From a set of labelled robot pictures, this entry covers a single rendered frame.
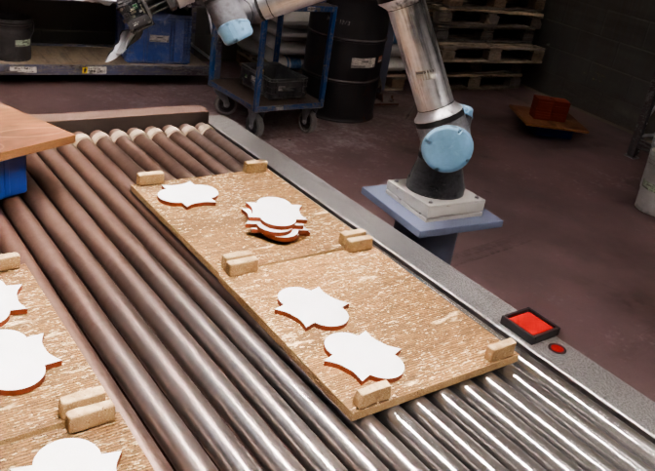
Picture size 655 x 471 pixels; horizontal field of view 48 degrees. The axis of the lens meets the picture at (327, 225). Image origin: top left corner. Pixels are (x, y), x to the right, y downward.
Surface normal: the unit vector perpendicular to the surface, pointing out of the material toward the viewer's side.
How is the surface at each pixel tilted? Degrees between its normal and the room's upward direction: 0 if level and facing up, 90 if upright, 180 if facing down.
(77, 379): 0
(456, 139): 95
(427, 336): 0
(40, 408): 0
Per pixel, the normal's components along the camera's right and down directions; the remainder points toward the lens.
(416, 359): 0.15, -0.89
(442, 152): -0.09, 0.49
